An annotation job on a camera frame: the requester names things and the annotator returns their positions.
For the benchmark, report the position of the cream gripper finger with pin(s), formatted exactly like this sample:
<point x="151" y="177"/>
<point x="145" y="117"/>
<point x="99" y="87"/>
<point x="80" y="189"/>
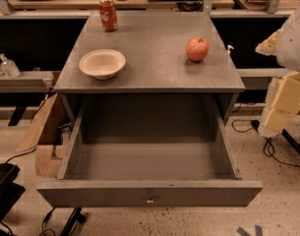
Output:
<point x="268" y="46"/>
<point x="282" y="104"/>

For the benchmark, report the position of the red apple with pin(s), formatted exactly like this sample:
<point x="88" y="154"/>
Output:
<point x="197" y="49"/>

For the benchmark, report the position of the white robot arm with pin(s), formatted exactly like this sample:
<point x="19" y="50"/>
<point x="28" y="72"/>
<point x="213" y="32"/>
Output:
<point x="288" y="44"/>

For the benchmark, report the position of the open grey top drawer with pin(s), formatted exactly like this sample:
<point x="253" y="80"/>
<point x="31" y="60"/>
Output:
<point x="126" y="147"/>

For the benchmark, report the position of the small white pump dispenser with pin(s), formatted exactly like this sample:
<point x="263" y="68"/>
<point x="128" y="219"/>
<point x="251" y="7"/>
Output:
<point x="230" y="48"/>

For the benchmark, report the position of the grey cabinet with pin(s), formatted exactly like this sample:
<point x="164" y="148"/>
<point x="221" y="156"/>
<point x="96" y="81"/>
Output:
<point x="154" y="45"/>

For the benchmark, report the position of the white paper bowl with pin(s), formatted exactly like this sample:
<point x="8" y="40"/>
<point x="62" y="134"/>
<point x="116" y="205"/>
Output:
<point x="102" y="64"/>

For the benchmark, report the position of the red soda can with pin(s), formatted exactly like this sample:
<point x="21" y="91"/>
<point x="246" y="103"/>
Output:
<point x="108" y="15"/>

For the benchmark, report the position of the cardboard box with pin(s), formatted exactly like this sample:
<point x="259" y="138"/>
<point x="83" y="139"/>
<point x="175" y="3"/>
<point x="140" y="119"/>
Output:
<point x="47" y="137"/>

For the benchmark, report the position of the clear sanitizer bottle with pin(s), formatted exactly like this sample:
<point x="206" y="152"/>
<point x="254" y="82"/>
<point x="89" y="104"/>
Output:
<point x="9" y="67"/>

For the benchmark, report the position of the black bin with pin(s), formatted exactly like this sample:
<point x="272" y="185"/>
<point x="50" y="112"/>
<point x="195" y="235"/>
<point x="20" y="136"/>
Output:
<point x="10" y="192"/>

